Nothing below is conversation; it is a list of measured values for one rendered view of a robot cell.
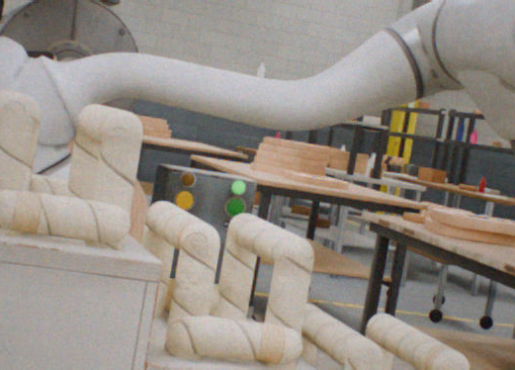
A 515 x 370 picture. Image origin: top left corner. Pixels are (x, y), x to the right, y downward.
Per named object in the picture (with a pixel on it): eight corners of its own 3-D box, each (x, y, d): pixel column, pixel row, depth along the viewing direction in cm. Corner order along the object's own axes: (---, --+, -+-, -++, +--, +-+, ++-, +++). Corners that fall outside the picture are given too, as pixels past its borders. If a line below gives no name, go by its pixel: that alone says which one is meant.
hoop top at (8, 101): (-15, 120, 112) (-9, 86, 112) (20, 126, 113) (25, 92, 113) (-3, 131, 93) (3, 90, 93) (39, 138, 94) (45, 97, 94)
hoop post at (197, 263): (159, 347, 101) (177, 236, 101) (196, 351, 102) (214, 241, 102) (167, 356, 98) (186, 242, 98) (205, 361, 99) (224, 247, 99)
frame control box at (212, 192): (91, 288, 227) (114, 151, 225) (201, 302, 233) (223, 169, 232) (114, 315, 203) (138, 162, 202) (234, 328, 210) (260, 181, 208)
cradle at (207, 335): (162, 346, 100) (168, 308, 100) (292, 360, 103) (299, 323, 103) (171, 355, 97) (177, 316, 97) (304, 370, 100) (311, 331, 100)
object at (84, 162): (59, 216, 115) (75, 118, 114) (93, 221, 116) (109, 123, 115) (64, 220, 112) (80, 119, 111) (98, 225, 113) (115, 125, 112)
